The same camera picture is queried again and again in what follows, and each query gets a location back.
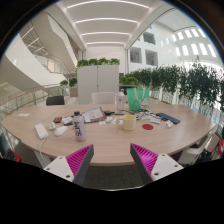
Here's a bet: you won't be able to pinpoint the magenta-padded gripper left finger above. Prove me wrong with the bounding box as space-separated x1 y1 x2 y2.
43 143 95 187

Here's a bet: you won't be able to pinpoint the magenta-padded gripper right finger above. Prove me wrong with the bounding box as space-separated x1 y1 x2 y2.
129 143 185 186

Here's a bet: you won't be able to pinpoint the lilac bottle with black cap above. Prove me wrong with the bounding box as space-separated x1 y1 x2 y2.
71 110 87 143

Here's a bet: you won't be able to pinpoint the white chair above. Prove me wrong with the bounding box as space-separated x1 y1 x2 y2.
178 124 219 166

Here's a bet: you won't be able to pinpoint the white computer mouse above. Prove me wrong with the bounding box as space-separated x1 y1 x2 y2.
53 125 69 137

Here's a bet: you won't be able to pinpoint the flat round red coaster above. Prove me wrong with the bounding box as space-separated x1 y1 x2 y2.
141 123 155 131

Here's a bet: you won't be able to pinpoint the white power strip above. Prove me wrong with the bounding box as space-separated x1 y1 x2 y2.
34 123 50 140

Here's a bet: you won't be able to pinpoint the white printed card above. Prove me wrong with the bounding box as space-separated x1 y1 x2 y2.
148 116 162 125

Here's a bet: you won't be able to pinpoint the white adapter block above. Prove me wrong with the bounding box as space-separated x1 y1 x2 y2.
61 116 74 126

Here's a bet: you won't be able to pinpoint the dark blue keyboard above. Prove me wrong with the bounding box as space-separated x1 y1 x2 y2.
155 112 181 125

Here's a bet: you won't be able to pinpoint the pale yellow mug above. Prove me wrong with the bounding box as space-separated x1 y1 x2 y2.
117 114 137 132

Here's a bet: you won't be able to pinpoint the open notebook with dark cover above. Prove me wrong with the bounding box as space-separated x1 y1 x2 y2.
81 107 107 124

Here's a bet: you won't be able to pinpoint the colourful sticker sheet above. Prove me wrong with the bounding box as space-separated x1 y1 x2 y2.
98 116 118 126

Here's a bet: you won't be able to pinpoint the black chair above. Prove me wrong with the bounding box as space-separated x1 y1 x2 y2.
45 95 66 107

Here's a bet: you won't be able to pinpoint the green tote bag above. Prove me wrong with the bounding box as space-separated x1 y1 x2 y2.
126 87 151 112

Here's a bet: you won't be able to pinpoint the planter with green plant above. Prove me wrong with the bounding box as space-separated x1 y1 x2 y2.
59 77 79 98

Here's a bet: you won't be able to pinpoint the row of green potted plants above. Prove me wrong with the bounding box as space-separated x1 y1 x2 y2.
119 61 224 114

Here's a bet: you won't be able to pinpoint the white cabinet topped with plants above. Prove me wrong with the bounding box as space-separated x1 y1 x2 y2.
75 57 121 105

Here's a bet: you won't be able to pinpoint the ceiling light strips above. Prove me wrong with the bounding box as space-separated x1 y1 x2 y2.
66 0 151 46

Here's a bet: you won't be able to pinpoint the white power strip cable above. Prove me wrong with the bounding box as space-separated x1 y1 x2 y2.
37 137 52 168

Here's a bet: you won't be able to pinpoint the glass railing with wooden rail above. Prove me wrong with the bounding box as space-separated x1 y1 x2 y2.
0 84 63 114

